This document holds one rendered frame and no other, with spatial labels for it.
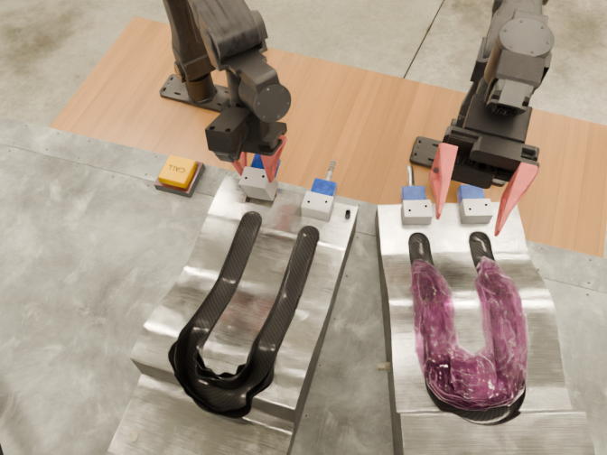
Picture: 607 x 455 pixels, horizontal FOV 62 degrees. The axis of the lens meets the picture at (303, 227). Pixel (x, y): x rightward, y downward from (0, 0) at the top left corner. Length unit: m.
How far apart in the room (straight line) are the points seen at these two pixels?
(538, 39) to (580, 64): 2.07
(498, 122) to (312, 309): 0.42
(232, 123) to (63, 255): 0.49
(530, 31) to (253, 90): 0.35
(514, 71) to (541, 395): 0.51
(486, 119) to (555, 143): 0.62
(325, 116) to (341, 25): 1.50
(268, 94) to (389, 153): 0.45
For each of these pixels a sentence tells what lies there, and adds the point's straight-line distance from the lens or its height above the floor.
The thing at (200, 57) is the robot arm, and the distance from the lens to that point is 1.10.
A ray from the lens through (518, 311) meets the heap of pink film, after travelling 0.86.
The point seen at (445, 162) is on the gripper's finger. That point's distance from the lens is 0.57.
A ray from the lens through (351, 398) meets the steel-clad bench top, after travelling 0.89.
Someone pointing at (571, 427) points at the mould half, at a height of 0.91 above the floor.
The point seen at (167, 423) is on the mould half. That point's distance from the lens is 0.85.
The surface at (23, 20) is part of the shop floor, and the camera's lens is 3.11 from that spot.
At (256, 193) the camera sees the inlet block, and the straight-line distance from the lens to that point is 0.90.
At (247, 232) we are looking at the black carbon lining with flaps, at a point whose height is 0.88.
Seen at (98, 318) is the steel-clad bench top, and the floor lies 0.80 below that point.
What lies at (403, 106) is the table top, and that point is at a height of 0.80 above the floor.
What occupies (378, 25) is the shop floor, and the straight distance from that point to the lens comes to 2.65.
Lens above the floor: 1.67
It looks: 61 degrees down
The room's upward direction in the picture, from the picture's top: 5 degrees counter-clockwise
